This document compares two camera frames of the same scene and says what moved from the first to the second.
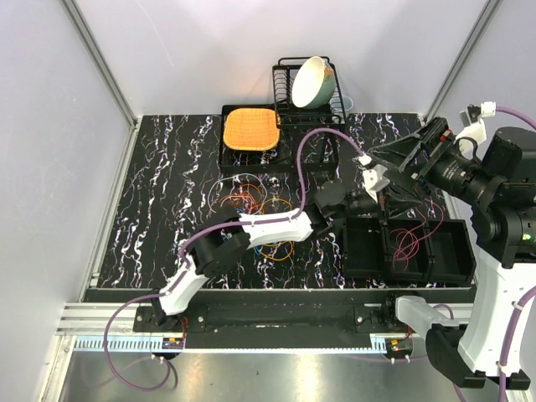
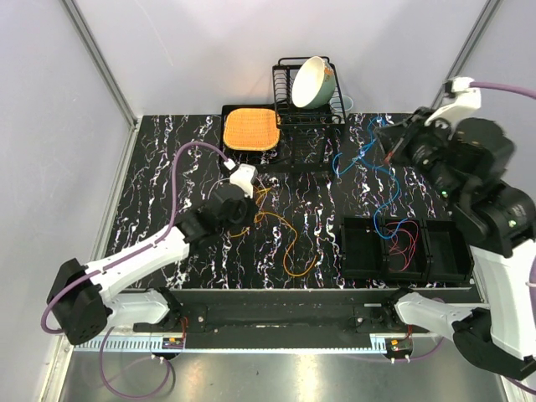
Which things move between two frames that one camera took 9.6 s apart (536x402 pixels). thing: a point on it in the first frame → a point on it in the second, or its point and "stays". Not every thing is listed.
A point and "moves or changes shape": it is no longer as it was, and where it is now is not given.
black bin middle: [407, 250] stays
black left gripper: [394, 203] → [251, 212]
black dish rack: [289, 114] stays
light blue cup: [336, 103] stays
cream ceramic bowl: [313, 83] stays
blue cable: [258, 249] moves or changes shape
